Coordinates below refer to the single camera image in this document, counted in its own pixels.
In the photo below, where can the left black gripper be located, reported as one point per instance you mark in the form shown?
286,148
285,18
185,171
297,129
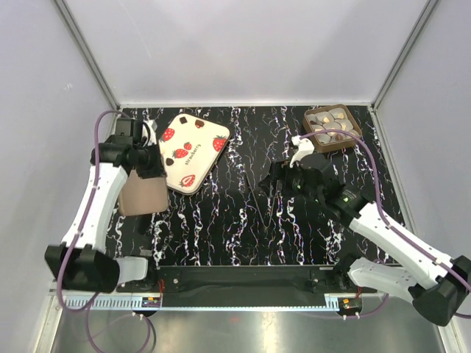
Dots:
157,170

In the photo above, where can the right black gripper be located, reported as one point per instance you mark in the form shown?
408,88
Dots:
281,170

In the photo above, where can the rose gold box lid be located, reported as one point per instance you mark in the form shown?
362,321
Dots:
143,196

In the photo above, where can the metal tweezers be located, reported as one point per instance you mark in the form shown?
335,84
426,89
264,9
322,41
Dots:
265,222

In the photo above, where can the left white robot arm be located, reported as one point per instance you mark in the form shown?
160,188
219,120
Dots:
124,172

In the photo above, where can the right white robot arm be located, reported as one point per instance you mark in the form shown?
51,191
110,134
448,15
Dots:
433,282

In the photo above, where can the brown chocolate box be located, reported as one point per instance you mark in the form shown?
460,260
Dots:
336,124

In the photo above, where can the strawberry print white tray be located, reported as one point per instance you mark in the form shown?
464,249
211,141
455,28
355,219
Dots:
194,152

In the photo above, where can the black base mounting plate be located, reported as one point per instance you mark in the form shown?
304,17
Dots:
313,278

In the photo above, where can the right electronics board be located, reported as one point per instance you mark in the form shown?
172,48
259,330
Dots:
351,303

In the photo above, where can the electronics board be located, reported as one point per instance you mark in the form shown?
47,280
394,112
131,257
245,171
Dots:
351,303
151,301

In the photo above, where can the left electronics board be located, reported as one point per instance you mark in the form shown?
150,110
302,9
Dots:
151,301

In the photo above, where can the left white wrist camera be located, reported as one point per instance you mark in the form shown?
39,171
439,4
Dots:
134,132

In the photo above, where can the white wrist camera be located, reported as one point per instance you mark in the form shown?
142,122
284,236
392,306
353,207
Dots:
304,148
134,132

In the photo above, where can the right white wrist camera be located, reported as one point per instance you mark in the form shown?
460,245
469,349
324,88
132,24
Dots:
304,148

